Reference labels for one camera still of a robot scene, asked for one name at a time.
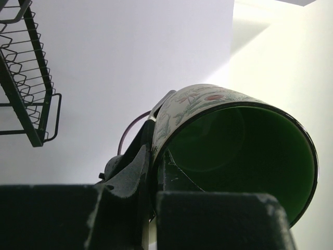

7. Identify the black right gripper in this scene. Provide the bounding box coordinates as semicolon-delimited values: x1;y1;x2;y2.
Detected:
98;119;204;249

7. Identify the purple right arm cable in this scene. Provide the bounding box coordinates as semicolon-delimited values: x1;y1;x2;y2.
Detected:
118;110;154;156

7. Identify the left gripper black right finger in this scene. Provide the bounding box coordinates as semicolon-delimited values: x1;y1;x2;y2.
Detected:
156;191;297;249

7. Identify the cream floral mug green inside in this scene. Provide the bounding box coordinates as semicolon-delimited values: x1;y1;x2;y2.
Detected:
151;84;318;229

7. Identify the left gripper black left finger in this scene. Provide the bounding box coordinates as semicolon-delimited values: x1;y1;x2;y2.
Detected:
1;185;104;249

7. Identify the black wire dish rack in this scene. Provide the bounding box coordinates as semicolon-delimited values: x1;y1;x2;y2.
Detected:
1;1;62;147

